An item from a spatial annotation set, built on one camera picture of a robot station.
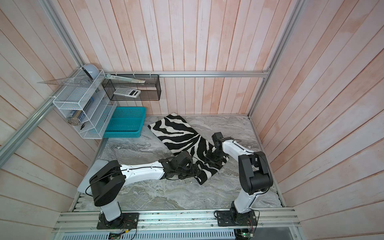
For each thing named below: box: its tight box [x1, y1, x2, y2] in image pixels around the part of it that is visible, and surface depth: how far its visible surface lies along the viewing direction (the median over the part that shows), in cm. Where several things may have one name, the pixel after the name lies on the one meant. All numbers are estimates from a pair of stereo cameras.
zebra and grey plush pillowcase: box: [148, 112, 229, 185], surface depth 106 cm
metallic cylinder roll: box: [66, 110, 86, 127], surface depth 79 cm
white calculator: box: [113, 87, 142, 98], surface depth 100 cm
